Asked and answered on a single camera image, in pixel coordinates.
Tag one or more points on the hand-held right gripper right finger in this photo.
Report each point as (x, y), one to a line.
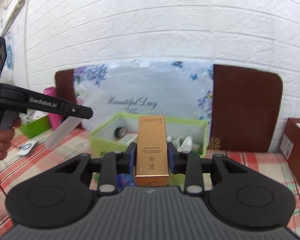
(172, 157)

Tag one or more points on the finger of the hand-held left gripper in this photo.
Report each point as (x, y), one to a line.
(80, 111)

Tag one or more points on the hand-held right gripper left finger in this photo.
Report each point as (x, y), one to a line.
(131, 156)

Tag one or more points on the small white pink glove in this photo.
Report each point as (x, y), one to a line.
(186, 142)

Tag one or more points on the gold box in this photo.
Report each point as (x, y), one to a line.
(151, 150)

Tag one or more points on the large white pink glove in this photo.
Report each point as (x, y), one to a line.
(62, 132)

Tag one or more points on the lime green cardboard box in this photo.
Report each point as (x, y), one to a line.
(100, 145)

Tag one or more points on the person's left hand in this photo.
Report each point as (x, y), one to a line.
(2, 145)

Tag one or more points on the white paper card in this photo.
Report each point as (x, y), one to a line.
(128, 139)

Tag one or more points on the pink bottle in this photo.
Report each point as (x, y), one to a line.
(54, 122)

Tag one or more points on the green storage box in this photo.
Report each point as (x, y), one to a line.
(37, 127)

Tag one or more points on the floral plastic bag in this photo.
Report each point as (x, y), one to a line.
(145, 85)

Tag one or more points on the plaid blanket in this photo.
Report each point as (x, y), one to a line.
(260, 160)

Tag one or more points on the brown shoe box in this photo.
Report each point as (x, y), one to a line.
(297, 155)

